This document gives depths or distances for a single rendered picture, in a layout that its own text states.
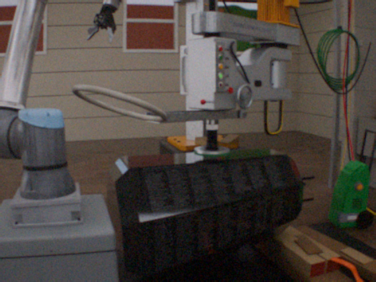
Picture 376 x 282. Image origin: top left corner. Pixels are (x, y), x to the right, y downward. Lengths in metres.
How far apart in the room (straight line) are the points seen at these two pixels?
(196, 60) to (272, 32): 0.64
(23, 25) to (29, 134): 0.44
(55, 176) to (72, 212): 0.12
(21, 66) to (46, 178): 0.42
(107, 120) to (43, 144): 7.15
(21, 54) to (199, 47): 1.17
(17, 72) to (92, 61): 6.92
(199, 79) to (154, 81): 6.24
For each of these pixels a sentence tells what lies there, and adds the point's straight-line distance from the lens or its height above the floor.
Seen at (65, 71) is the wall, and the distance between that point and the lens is 8.23.
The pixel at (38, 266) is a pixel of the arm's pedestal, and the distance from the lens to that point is 1.16.
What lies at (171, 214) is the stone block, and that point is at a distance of 1.99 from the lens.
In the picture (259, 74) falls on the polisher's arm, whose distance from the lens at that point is 2.48.
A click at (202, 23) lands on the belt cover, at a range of 2.19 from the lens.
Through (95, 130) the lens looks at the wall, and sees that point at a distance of 8.31.
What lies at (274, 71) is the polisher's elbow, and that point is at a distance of 2.70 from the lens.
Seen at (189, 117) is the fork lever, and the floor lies 1.07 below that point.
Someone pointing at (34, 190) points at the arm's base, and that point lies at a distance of 1.19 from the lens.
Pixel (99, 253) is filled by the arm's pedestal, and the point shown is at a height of 0.78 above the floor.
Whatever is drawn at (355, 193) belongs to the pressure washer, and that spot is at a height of 0.33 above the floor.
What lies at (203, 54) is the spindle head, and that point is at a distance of 2.20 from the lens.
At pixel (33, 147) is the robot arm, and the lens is 1.18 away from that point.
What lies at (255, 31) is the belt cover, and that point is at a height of 1.59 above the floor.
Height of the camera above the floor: 1.28
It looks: 9 degrees down
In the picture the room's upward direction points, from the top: straight up
